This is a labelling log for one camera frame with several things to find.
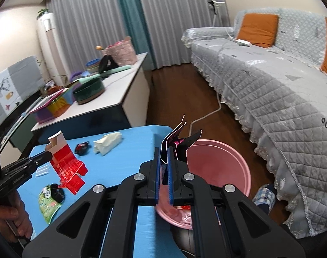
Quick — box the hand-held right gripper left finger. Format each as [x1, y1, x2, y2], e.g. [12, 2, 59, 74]
[22, 146, 166, 258]

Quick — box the blue plaid slipper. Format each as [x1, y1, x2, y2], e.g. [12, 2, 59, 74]
[253, 183, 278, 215]

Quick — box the white standing air conditioner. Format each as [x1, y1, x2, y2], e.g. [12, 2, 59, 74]
[36, 13, 68, 86]

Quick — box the television with grey cover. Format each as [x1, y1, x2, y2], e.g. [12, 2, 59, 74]
[0, 56, 44, 125]

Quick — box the colourful tin box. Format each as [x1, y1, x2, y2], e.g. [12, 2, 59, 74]
[29, 87, 75, 124]

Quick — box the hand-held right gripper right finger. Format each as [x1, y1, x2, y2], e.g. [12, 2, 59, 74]
[167, 146, 305, 258]

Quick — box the pink plastic bin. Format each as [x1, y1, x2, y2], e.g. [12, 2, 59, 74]
[155, 139, 251, 230]

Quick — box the small green plant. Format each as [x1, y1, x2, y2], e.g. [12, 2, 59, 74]
[37, 9, 54, 19]

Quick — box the black band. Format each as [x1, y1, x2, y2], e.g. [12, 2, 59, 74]
[50, 183, 65, 203]

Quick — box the red carton box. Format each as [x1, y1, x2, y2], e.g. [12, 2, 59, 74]
[48, 130, 88, 195]

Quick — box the white paper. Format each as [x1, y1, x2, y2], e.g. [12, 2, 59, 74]
[93, 132, 123, 155]

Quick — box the black bag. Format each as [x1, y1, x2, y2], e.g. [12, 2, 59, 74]
[98, 55, 121, 74]

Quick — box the mint green tray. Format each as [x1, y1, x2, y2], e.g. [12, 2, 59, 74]
[77, 64, 133, 82]

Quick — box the grey quilted sofa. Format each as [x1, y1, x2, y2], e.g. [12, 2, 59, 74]
[181, 8, 327, 240]

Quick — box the black and pink wrapper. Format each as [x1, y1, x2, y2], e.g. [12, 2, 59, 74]
[161, 115, 203, 186]

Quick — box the green panda print pouch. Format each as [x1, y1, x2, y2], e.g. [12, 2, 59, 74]
[38, 184, 64, 225]

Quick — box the teal curtain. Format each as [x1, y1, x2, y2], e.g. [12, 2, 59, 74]
[113, 0, 157, 70]

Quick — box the white power cable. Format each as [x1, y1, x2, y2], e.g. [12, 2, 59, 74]
[189, 91, 222, 137]

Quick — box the stack of coloured bowls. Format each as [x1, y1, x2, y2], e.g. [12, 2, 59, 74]
[85, 59, 101, 74]

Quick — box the dark green round tin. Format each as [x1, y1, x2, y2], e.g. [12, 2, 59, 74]
[72, 78, 105, 105]

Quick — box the pink woven basket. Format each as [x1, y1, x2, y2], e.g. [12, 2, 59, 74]
[103, 36, 138, 67]

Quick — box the small dark red wrapper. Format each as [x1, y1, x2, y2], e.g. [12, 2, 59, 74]
[74, 142, 90, 155]

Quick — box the grey curtain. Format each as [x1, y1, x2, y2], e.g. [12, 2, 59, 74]
[45, 0, 231, 72]

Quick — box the purple plastic mug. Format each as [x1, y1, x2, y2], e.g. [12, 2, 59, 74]
[70, 71, 83, 84]

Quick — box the person's left hand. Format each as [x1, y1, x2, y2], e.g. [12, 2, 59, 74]
[0, 191, 33, 244]

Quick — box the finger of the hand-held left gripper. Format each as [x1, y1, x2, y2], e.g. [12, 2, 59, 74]
[2, 150, 54, 171]
[7, 155, 53, 179]

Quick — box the white top coffee table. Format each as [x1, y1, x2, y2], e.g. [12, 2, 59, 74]
[31, 52, 150, 146]

